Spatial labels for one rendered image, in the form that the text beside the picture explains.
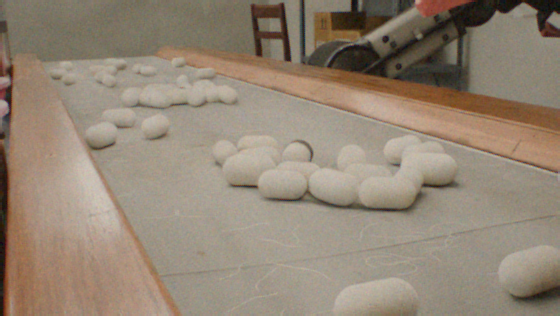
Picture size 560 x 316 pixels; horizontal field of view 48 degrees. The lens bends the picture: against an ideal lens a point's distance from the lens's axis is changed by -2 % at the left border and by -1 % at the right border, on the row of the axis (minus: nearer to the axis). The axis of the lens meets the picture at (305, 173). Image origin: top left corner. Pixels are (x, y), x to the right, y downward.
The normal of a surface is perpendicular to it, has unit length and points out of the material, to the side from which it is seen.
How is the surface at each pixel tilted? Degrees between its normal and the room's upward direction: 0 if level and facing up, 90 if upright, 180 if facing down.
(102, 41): 90
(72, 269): 0
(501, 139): 45
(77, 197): 0
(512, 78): 90
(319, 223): 0
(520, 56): 90
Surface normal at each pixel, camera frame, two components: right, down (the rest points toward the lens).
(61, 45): 0.43, 0.22
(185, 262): -0.02, -0.97
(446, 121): -0.66, -0.60
